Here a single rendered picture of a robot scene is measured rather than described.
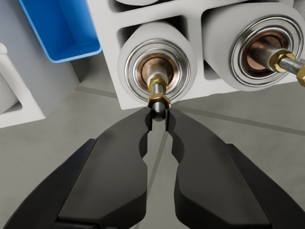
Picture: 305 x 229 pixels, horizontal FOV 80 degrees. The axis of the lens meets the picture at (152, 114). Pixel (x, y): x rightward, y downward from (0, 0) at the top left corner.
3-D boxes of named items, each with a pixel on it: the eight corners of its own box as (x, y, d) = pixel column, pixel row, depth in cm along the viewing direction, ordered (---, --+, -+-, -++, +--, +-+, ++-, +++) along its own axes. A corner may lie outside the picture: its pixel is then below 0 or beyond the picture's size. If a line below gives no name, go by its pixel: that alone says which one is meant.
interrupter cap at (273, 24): (227, 91, 23) (229, 93, 22) (226, 24, 19) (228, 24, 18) (293, 78, 22) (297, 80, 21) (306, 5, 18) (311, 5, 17)
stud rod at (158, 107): (160, 85, 20) (164, 123, 13) (151, 82, 20) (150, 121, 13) (163, 76, 19) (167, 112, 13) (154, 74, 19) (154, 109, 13)
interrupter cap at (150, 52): (201, 78, 22) (203, 80, 21) (151, 112, 24) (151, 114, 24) (164, 22, 19) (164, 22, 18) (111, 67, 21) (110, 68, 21)
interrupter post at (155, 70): (171, 74, 22) (174, 84, 19) (155, 86, 22) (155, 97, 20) (159, 57, 21) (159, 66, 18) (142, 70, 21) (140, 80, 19)
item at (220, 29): (194, 62, 38) (220, 101, 23) (188, 11, 34) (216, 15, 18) (241, 52, 37) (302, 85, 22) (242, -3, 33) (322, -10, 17)
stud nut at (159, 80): (163, 96, 19) (163, 99, 18) (146, 92, 18) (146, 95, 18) (168, 77, 18) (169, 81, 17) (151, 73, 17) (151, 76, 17)
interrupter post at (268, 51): (250, 66, 21) (265, 75, 18) (251, 44, 20) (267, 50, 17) (273, 61, 21) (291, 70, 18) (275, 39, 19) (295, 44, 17)
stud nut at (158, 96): (164, 115, 15) (165, 120, 15) (145, 111, 15) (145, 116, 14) (172, 94, 14) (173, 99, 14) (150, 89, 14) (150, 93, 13)
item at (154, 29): (189, 49, 37) (214, 80, 22) (152, 77, 40) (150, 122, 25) (161, 6, 33) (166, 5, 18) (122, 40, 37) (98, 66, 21)
